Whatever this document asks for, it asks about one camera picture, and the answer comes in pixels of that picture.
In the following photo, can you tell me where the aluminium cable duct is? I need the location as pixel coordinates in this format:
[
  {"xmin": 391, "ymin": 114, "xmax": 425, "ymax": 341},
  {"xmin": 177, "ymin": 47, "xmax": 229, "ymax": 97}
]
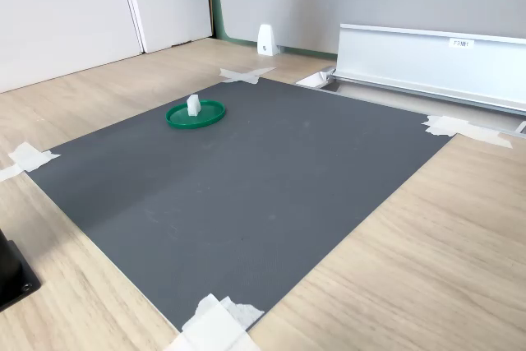
[{"xmin": 294, "ymin": 22, "xmax": 526, "ymax": 139}]

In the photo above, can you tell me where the dark grey mat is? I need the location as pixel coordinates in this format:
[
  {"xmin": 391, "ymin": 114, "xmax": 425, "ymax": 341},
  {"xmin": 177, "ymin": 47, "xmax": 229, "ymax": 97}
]
[{"xmin": 24, "ymin": 76, "xmax": 455, "ymax": 334}]

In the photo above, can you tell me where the white tape piece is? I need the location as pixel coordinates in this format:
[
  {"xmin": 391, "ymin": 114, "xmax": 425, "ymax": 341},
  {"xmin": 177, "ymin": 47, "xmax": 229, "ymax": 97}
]
[
  {"xmin": 0, "ymin": 141, "xmax": 62, "ymax": 182},
  {"xmin": 219, "ymin": 66, "xmax": 277, "ymax": 85},
  {"xmin": 422, "ymin": 113, "xmax": 514, "ymax": 150},
  {"xmin": 163, "ymin": 293, "xmax": 265, "ymax": 351}
]

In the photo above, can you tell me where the round green lid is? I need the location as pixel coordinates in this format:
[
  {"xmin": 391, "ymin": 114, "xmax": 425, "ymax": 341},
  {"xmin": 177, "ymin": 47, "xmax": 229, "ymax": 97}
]
[{"xmin": 164, "ymin": 99, "xmax": 227, "ymax": 131}]

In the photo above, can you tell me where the small white bracket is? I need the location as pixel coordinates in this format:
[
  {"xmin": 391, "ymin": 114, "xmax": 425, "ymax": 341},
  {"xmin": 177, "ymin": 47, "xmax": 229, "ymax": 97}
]
[{"xmin": 256, "ymin": 23, "xmax": 283, "ymax": 58}]

